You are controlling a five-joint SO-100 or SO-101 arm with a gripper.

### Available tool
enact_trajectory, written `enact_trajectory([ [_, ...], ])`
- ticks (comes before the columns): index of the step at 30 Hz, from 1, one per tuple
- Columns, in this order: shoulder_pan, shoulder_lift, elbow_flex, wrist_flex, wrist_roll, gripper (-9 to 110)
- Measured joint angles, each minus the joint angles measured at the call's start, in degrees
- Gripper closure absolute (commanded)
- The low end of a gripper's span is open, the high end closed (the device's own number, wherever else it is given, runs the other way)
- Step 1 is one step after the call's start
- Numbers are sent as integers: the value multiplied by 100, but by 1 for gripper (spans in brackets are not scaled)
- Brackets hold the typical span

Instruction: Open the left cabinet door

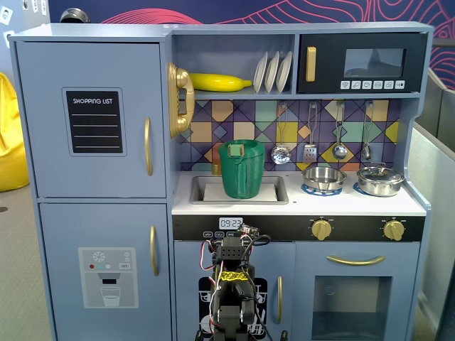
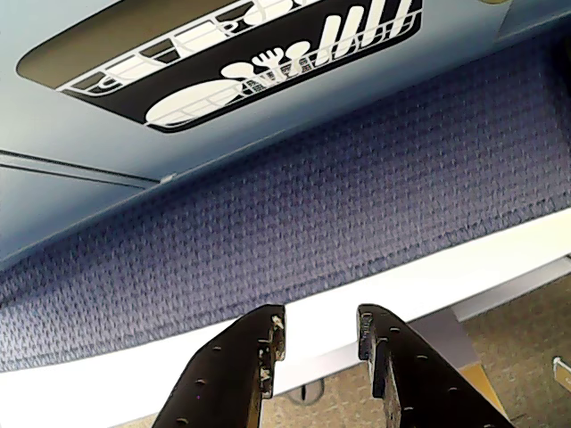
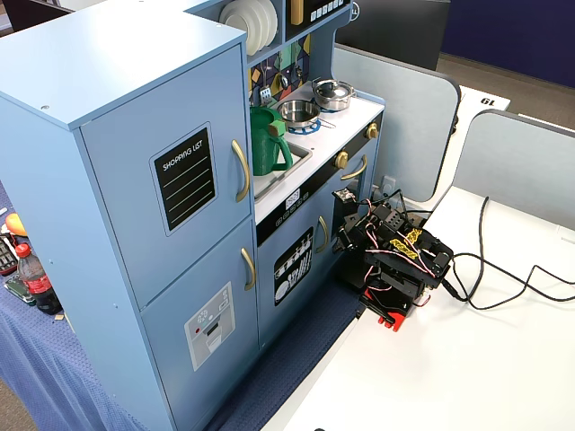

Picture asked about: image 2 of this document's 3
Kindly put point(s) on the yellow foot piece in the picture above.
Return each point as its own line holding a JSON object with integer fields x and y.
{"x": 479, "y": 388}

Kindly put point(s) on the yellowish round cabinet knob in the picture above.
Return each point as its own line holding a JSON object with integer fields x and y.
{"x": 495, "y": 2}

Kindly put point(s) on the grey table leg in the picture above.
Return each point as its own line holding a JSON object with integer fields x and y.
{"x": 441, "y": 339}

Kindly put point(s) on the blue woven mat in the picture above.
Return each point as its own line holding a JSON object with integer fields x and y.
{"x": 312, "y": 214}

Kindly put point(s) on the plain blue cabinet door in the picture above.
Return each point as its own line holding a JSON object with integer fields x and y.
{"x": 49, "y": 209}

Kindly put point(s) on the small white metal bracket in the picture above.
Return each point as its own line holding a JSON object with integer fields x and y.
{"x": 562, "y": 370}

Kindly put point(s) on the grey table frame rail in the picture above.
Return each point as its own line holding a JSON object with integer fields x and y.
{"x": 513, "y": 285}

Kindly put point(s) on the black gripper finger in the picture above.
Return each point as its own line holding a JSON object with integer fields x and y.
{"x": 415, "y": 374}
{"x": 223, "y": 370}

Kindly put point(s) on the cabinet door with dish-rack print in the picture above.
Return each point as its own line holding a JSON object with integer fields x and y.
{"x": 312, "y": 102}

